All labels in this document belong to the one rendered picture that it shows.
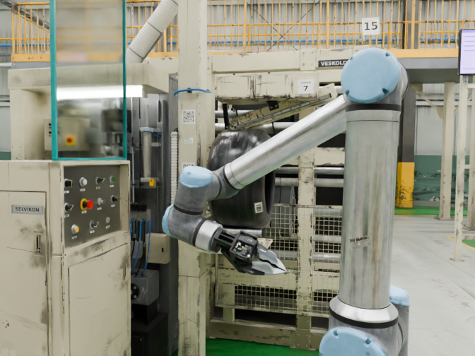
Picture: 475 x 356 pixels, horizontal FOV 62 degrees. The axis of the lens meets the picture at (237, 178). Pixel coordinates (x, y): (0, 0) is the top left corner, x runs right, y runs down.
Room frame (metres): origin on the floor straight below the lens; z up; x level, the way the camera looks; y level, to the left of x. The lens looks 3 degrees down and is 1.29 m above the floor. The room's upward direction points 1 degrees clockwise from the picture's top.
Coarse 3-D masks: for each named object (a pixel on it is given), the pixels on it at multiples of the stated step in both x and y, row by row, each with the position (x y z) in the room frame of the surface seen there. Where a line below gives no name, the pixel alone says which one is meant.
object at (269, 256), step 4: (260, 252) 1.10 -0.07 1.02; (264, 252) 1.09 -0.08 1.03; (268, 252) 1.08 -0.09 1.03; (272, 252) 1.06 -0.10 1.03; (260, 256) 1.11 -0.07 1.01; (264, 256) 1.10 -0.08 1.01; (268, 256) 1.10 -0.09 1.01; (272, 256) 1.08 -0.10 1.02; (260, 260) 1.11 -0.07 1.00; (264, 260) 1.10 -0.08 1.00; (268, 260) 1.10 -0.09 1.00; (272, 260) 1.09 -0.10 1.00; (276, 260) 1.08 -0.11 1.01; (272, 264) 1.09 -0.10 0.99; (276, 264) 1.09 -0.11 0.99; (280, 264) 1.09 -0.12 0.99; (280, 268) 1.08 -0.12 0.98; (284, 268) 1.08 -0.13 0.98
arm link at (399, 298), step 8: (392, 288) 1.04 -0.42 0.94; (400, 288) 1.05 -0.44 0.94; (392, 296) 0.97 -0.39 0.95; (400, 296) 0.98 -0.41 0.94; (408, 296) 1.01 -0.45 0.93; (400, 304) 0.97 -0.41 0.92; (408, 304) 0.99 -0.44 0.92; (400, 312) 0.97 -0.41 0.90; (408, 312) 0.99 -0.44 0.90; (400, 320) 0.96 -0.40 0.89; (408, 320) 1.00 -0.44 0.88; (400, 328) 0.93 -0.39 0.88; (408, 328) 1.00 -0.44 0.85; (408, 336) 1.00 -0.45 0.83; (408, 344) 1.01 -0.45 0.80; (400, 352) 0.98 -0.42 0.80
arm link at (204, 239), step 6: (204, 222) 1.12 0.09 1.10; (210, 222) 1.13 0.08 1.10; (216, 222) 1.15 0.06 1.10; (204, 228) 1.11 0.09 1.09; (210, 228) 1.11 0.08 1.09; (216, 228) 1.11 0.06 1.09; (198, 234) 1.11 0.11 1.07; (204, 234) 1.10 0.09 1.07; (210, 234) 1.10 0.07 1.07; (198, 240) 1.11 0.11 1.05; (204, 240) 1.10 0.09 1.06; (210, 240) 1.10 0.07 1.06; (198, 246) 1.12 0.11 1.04; (204, 246) 1.10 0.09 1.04; (210, 246) 1.11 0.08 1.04; (210, 252) 1.13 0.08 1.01
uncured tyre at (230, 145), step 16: (224, 144) 2.01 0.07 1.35; (240, 144) 1.99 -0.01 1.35; (256, 144) 1.98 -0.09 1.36; (208, 160) 2.02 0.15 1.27; (224, 160) 1.95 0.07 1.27; (272, 176) 2.36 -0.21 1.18; (240, 192) 1.92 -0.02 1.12; (256, 192) 1.92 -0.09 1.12; (272, 192) 2.34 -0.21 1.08; (224, 208) 1.97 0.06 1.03; (240, 208) 1.95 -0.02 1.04; (272, 208) 2.29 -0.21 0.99; (224, 224) 2.06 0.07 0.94; (240, 224) 2.03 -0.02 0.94; (256, 224) 2.02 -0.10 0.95
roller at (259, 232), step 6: (228, 228) 2.06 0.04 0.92; (234, 228) 2.05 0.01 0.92; (240, 228) 2.05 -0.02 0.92; (246, 228) 2.04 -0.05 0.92; (252, 228) 2.04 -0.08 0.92; (258, 228) 2.03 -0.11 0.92; (234, 234) 2.05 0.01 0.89; (246, 234) 2.03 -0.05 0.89; (252, 234) 2.02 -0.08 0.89; (258, 234) 2.01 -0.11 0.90
